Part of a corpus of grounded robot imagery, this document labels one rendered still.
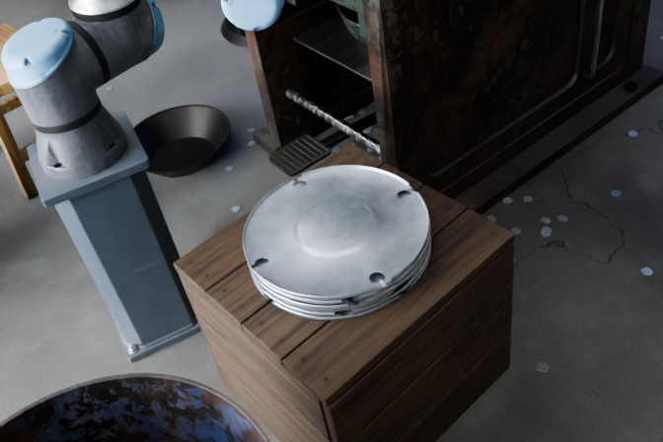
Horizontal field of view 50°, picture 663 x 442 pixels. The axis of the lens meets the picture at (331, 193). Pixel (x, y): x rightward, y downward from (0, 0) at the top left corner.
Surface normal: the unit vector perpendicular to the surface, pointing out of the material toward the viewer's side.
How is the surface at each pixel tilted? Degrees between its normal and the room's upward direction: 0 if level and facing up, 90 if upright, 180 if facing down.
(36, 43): 8
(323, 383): 0
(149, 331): 90
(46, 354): 0
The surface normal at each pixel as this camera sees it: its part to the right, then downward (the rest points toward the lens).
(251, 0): 0.00, 0.65
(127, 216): 0.44, 0.54
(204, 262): -0.14, -0.75
